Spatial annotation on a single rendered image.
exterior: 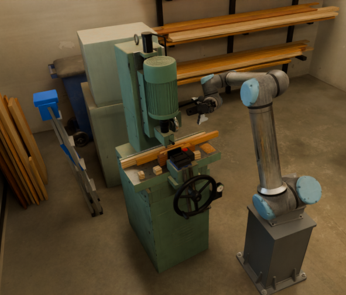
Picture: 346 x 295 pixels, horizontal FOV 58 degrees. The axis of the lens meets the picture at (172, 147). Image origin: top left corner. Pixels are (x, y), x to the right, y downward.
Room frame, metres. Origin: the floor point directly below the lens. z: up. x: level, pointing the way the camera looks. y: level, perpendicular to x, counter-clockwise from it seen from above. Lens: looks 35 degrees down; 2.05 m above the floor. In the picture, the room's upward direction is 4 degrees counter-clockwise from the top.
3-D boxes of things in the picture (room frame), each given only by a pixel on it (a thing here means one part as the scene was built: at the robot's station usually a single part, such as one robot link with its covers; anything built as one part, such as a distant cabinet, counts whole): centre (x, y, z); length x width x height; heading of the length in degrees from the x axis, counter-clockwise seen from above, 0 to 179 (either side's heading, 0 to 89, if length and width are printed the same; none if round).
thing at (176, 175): (1.43, -0.05, 0.92); 0.15 x 0.13 x 0.09; 117
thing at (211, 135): (1.64, -0.04, 0.92); 0.60 x 0.02 x 0.04; 117
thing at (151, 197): (1.71, 0.09, 0.76); 0.57 x 0.45 x 0.09; 27
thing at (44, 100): (2.06, 0.83, 0.58); 0.27 x 0.25 x 1.16; 109
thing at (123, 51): (1.86, 0.17, 1.16); 0.22 x 0.22 x 0.72; 27
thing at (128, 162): (1.62, 0.05, 0.93); 0.60 x 0.02 x 0.05; 117
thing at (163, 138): (1.62, 0.05, 1.03); 0.14 x 0.07 x 0.09; 27
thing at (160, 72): (1.60, 0.04, 1.35); 0.18 x 0.18 x 0.31
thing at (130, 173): (1.51, -0.01, 0.87); 0.61 x 0.30 x 0.06; 117
